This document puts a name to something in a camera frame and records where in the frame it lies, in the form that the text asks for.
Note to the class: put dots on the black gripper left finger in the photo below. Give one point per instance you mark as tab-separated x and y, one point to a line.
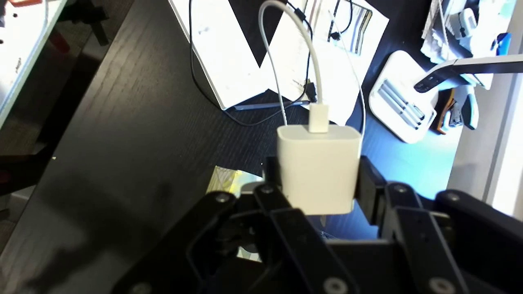
245	246

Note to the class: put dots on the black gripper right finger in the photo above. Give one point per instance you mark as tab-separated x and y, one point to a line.
435	246

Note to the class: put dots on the white charger block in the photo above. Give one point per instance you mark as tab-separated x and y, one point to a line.
319	169

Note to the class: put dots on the yellow patterned tissue box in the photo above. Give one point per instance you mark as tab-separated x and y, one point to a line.
234	180

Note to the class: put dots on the papers stack on desk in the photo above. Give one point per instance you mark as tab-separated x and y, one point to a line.
309	90

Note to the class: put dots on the white printed paper sheet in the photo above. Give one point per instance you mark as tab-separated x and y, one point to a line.
348	66

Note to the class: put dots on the stack of books and papers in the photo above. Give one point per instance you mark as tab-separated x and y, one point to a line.
468	27

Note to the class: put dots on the white perforated mounting table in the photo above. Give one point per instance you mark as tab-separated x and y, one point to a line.
21	50

